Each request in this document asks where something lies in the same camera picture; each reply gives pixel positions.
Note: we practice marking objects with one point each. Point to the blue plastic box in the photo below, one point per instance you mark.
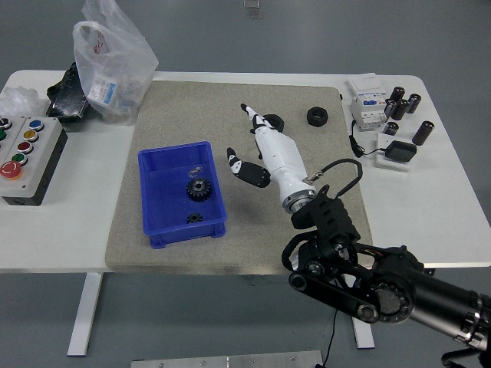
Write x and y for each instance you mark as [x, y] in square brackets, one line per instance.
[165, 199]

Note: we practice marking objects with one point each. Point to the grey five-button control box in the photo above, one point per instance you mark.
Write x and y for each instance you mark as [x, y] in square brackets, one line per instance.
[38, 172]

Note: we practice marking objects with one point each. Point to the grey-brown felt mat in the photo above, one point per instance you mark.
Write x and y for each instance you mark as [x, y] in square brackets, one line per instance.
[172, 260]

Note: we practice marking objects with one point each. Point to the white circuit breaker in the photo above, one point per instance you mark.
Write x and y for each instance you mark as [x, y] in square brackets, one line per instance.
[364, 107]

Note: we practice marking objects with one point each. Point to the white flat plate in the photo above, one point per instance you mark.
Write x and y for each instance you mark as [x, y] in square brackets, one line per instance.
[399, 165]

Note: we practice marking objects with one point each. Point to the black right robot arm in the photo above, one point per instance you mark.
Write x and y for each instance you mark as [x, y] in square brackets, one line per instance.
[333, 222]

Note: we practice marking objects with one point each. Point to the crumpled clear plastic wrap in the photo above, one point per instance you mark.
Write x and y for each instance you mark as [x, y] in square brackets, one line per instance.
[17, 100]

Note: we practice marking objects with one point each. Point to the clear plastic bag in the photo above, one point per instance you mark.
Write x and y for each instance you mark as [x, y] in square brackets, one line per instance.
[115, 50]

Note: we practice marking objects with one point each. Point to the black power adapter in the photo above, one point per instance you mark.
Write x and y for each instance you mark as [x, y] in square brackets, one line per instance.
[401, 150]

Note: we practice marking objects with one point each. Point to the small black hex nut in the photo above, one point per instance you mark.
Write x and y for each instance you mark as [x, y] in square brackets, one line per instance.
[312, 119]

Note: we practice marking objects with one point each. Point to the large black hex nut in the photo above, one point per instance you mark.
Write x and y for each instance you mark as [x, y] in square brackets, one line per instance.
[277, 122]

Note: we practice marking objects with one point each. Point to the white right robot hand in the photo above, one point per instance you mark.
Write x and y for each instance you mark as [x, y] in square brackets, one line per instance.
[282, 161]

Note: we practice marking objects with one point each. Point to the white table leg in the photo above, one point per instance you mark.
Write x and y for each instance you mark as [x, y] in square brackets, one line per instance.
[364, 338]
[86, 314]

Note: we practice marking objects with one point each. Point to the large black gear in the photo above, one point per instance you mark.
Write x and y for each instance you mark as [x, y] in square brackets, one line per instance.
[193, 194]

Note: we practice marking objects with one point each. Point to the black cylindrical capacitor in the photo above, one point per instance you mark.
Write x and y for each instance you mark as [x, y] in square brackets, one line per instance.
[422, 132]
[413, 103]
[399, 110]
[390, 129]
[388, 109]
[397, 94]

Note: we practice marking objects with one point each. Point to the small silver metal piece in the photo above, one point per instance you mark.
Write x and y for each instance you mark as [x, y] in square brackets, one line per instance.
[195, 171]

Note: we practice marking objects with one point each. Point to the black foam tray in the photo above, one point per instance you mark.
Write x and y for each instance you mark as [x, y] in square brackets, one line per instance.
[63, 99]

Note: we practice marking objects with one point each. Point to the white blue carton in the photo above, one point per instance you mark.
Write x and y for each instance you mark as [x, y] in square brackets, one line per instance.
[101, 90]

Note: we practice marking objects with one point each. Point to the small black gear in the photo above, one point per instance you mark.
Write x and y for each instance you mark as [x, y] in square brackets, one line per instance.
[194, 219]

